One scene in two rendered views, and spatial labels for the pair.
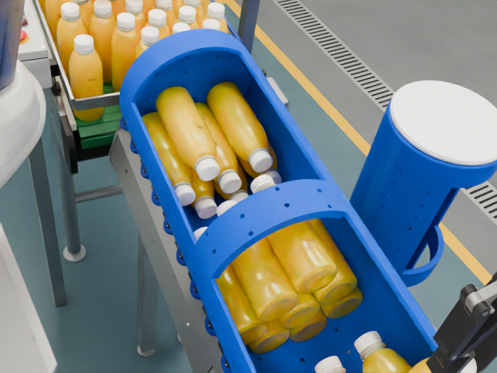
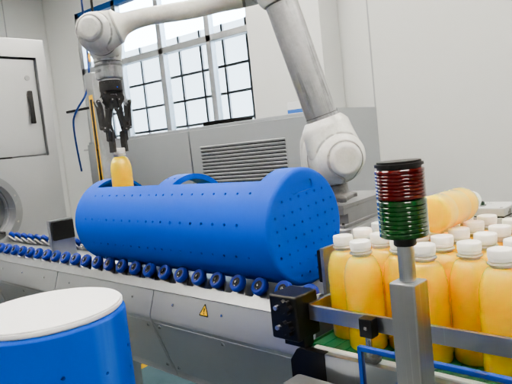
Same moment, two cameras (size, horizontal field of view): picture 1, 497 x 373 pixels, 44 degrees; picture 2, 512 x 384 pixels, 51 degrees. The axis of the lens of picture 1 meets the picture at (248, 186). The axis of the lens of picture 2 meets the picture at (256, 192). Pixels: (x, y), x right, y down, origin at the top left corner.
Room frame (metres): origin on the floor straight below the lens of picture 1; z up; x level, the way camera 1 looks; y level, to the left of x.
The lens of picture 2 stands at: (2.17, -0.25, 1.30)
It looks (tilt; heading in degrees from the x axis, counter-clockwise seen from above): 5 degrees down; 166
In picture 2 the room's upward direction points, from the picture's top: 6 degrees counter-clockwise
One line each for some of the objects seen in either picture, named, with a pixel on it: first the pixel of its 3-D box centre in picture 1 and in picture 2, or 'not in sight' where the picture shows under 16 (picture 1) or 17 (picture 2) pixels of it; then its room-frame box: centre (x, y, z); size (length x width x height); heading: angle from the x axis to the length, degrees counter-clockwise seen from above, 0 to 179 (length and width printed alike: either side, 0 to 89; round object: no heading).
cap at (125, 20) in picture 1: (126, 21); not in sight; (1.15, 0.34, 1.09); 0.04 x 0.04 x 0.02
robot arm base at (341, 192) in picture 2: not in sight; (321, 192); (0.39, 0.43, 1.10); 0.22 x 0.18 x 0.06; 51
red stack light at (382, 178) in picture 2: not in sight; (400, 183); (1.54, 0.10, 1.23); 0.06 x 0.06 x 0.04
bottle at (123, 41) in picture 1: (126, 57); not in sight; (1.15, 0.34, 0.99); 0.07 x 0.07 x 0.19
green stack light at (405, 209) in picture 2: not in sight; (402, 217); (1.54, 0.10, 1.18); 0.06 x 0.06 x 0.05
